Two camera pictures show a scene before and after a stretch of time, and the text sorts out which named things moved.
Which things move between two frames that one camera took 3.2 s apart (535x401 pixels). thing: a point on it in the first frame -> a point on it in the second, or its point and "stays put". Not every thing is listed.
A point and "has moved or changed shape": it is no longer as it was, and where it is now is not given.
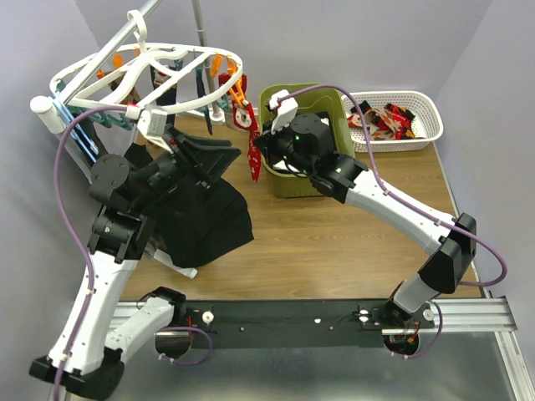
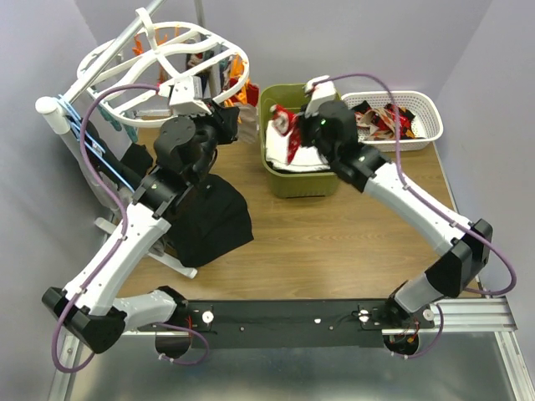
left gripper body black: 167,169 -> 224,131
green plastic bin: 331,103 stays put
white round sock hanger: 141,79 has moved or changed shape
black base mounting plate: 294,323 stays put
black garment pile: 202,223 stays put
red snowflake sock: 246,118 has moved or changed shape
